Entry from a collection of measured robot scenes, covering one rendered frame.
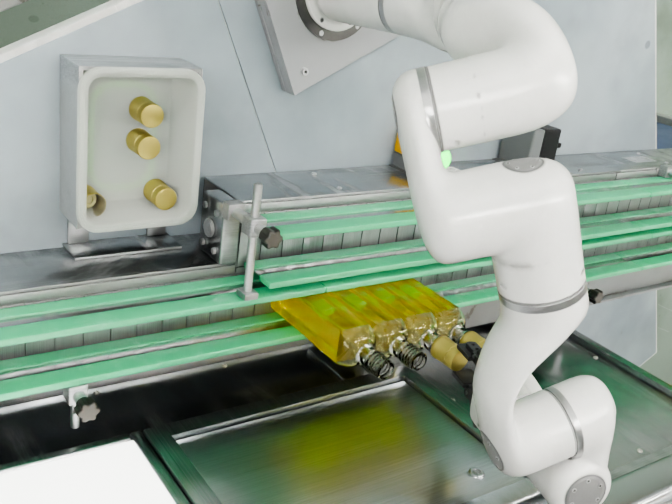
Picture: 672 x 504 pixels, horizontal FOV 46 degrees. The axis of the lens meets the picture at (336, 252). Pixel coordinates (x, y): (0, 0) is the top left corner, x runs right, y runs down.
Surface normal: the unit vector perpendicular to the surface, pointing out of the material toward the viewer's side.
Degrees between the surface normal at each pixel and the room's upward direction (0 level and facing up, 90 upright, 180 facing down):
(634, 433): 90
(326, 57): 4
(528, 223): 37
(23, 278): 90
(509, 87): 48
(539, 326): 52
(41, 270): 90
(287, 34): 4
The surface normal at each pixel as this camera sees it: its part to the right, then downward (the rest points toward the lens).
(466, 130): 0.06, 0.73
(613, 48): 0.56, 0.38
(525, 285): -0.43, 0.49
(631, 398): 0.13, -0.92
